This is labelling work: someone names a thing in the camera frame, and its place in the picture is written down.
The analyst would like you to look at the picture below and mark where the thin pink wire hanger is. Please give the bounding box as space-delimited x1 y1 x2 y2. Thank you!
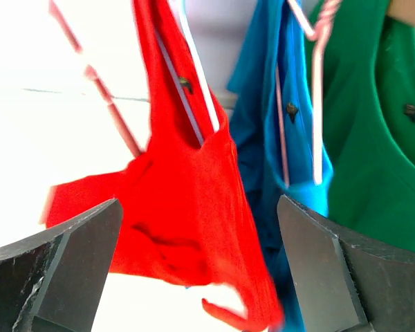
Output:
287 0 342 185

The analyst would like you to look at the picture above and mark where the wooden hanger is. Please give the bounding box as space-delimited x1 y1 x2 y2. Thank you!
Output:
387 0 415 26

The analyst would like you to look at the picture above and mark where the blue t-shirt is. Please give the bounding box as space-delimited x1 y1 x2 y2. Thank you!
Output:
228 1 333 331

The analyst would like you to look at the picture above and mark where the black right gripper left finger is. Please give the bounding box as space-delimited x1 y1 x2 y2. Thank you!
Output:
0 199 123 331

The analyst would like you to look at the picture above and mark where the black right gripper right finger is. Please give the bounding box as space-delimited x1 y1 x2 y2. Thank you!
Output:
277 195 415 332

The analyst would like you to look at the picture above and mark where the red t-shirt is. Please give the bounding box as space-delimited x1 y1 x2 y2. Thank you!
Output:
42 1 284 331

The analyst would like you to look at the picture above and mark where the light blue wire hanger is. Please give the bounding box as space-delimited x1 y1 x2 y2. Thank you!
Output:
155 0 220 146

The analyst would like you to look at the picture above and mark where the pink plastic hanger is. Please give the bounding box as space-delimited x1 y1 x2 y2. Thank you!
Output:
48 1 142 158

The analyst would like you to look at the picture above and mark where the green t-shirt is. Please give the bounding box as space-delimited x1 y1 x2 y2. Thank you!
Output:
323 1 415 252

